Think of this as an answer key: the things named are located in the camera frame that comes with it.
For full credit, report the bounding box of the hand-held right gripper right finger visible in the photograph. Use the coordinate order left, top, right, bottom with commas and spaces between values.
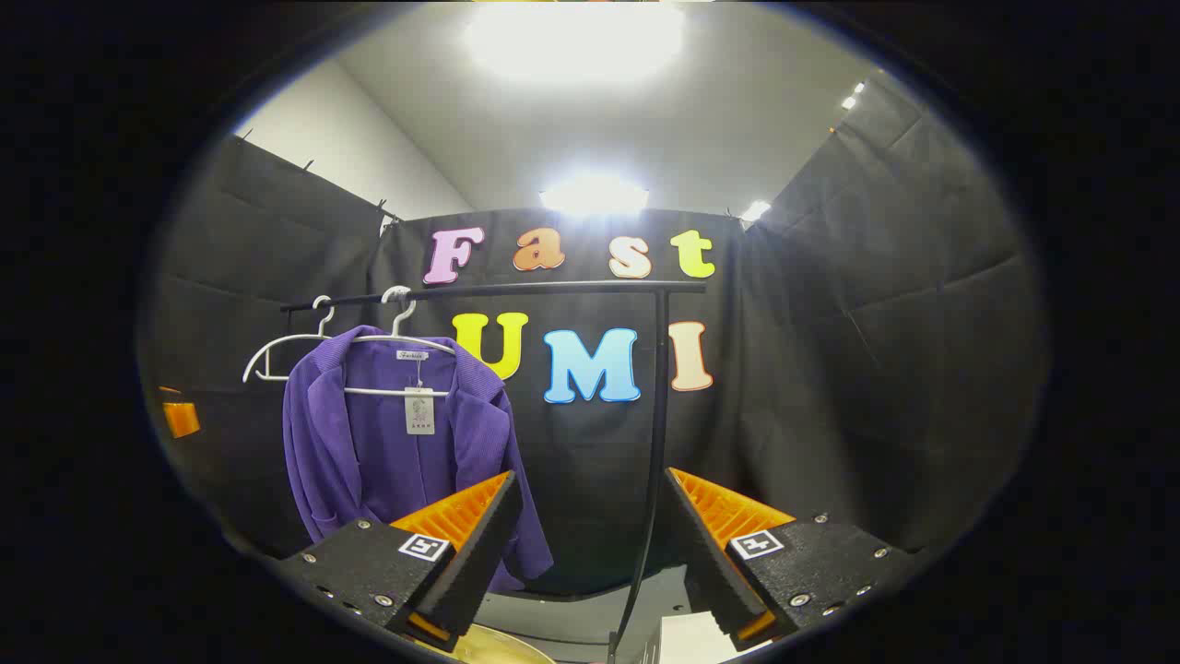
663, 467, 919, 652

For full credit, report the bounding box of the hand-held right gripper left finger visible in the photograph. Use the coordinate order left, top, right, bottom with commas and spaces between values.
277, 470, 523, 653

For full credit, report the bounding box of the round laundry hamper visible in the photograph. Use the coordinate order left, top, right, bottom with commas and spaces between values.
442, 622, 560, 664

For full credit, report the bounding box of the purple ribbed jacket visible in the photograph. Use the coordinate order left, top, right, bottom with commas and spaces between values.
282, 325, 555, 594

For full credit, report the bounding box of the black metal clothes rack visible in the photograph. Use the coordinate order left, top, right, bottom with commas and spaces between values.
280, 279, 708, 664

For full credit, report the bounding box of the white plastic hanger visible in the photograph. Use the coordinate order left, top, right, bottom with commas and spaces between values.
343, 285, 460, 400
242, 294, 366, 385

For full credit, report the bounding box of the black backdrop cloth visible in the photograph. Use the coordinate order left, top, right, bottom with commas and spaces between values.
138, 69, 1048, 600

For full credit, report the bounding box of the large ceiling light panel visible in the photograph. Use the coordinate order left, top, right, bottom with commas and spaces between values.
465, 3, 689, 86

